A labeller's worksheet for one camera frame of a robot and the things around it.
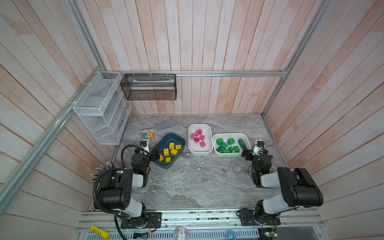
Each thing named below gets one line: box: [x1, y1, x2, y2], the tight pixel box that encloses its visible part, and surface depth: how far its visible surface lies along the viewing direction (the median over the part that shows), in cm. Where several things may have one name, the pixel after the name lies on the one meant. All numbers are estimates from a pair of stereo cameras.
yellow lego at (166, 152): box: [163, 148, 170, 157], surface depth 97 cm
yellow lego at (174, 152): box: [170, 148, 179, 157], surface depth 97 cm
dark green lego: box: [237, 138, 245, 149], surface depth 103 cm
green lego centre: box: [216, 138, 224, 145], surface depth 105 cm
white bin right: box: [212, 132, 252, 157], surface depth 103 cm
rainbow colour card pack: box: [141, 127, 155, 142], surface depth 109 cm
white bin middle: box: [188, 123, 214, 156], surface depth 105 cm
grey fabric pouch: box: [155, 119, 176, 130], surface depth 114 cm
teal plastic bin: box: [150, 132, 186, 169], surface depth 100 cm
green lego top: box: [227, 137, 235, 145], surface depth 104 cm
